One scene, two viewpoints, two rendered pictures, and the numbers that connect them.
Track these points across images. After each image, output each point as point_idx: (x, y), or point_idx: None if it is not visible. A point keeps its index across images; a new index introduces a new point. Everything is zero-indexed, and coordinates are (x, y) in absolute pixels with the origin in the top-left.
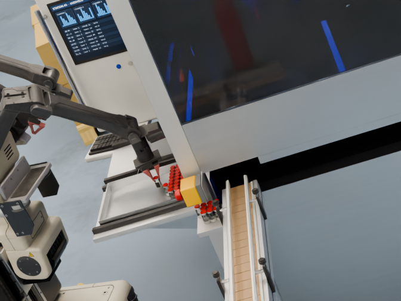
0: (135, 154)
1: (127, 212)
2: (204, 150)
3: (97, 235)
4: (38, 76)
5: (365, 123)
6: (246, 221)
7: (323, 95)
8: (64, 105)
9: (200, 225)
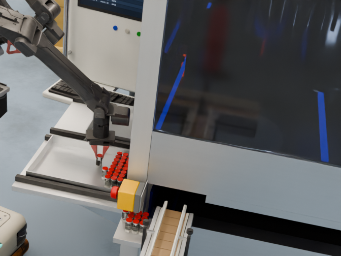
0: (90, 118)
1: (57, 177)
2: (160, 163)
3: (18, 183)
4: (39, 4)
5: (321, 218)
6: (167, 255)
7: (298, 174)
8: (50, 52)
9: (120, 230)
